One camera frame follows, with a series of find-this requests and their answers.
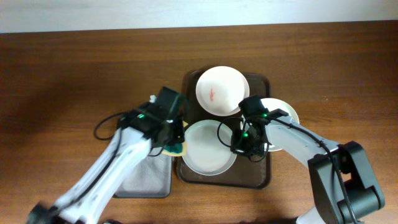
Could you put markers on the pale grey plate front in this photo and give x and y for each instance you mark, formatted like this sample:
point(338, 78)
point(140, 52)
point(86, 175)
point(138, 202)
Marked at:
point(207, 148)

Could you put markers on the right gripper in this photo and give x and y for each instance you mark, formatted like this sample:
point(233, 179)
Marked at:
point(238, 147)

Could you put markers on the white plate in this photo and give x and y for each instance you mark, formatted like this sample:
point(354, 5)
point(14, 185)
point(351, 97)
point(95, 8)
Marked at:
point(283, 109)
point(220, 89)

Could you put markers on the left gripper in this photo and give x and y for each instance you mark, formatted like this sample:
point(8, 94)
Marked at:
point(180, 134)

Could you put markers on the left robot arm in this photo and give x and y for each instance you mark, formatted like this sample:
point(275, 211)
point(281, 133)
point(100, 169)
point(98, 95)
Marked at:
point(86, 200)

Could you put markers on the small grey metal tray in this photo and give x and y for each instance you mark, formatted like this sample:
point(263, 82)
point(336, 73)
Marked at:
point(141, 171)

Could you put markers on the green and yellow sponge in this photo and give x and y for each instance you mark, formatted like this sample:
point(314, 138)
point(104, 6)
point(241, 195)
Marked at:
point(176, 145)

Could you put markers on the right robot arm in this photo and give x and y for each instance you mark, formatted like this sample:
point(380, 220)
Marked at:
point(343, 182)

